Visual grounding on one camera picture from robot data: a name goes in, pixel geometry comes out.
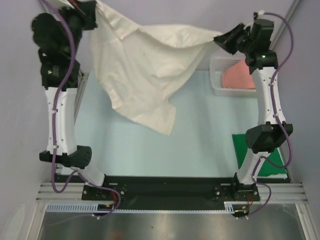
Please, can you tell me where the cream white t shirt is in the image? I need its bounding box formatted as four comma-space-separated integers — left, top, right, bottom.
89, 1, 221, 136

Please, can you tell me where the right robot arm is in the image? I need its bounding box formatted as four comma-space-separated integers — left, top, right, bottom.
213, 18, 293, 201

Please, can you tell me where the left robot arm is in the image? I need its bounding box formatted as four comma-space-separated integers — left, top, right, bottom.
31, 0, 111, 200

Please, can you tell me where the white plastic basket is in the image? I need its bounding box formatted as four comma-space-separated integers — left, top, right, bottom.
209, 56, 256, 98

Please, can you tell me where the pink t shirt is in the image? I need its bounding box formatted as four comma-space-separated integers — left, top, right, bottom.
221, 60, 256, 90

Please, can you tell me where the green folded t shirt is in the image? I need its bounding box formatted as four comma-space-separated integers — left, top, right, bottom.
231, 133, 287, 177

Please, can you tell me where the right aluminium corner post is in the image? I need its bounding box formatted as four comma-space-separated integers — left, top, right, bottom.
270, 0, 304, 50

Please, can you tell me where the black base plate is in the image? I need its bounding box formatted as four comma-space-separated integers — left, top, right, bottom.
51, 174, 292, 201

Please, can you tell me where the aluminium frame rail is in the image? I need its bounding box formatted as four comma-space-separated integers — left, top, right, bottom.
36, 183, 308, 204

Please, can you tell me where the white slotted cable duct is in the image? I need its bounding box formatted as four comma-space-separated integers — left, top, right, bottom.
46, 202, 121, 213

